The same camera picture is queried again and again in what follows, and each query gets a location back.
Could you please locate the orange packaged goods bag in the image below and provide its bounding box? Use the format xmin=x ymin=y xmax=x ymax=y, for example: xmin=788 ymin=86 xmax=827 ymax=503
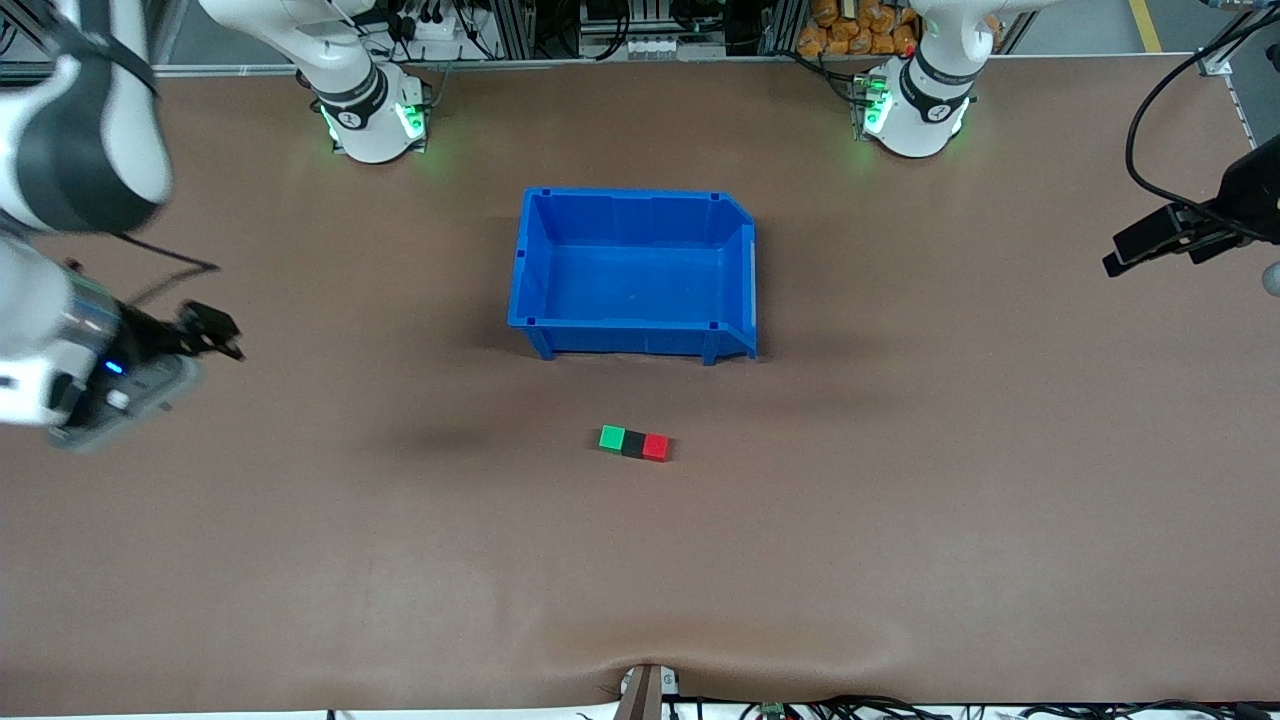
xmin=796 ymin=0 xmax=923 ymax=58

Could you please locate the white power strip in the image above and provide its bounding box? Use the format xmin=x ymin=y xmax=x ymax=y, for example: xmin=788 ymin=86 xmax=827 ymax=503
xmin=395 ymin=8 xmax=476 ymax=59

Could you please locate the blue plastic storage bin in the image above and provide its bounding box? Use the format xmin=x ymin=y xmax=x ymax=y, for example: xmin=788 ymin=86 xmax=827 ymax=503
xmin=506 ymin=186 xmax=760 ymax=367

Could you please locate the metal table edge clamp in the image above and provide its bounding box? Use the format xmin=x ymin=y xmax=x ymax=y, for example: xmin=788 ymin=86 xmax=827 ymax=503
xmin=612 ymin=663 xmax=683 ymax=720

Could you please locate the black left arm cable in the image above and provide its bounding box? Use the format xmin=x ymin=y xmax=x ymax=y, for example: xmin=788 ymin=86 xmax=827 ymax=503
xmin=1125 ymin=8 xmax=1280 ymax=237

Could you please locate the aluminium frame profile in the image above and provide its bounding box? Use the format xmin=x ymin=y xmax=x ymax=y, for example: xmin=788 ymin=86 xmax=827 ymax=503
xmin=1192 ymin=0 xmax=1280 ymax=79

